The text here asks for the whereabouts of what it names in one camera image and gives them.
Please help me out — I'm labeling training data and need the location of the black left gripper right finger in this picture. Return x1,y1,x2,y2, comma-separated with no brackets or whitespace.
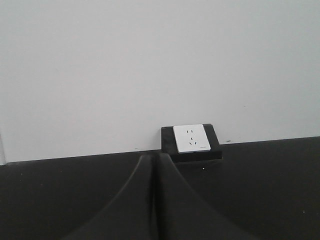
154,153,256,240

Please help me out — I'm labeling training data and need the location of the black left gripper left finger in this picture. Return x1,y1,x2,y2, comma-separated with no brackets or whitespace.
62,154,157,240

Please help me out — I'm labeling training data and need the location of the white socket in black base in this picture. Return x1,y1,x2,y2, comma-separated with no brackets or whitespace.
160,123,223,164

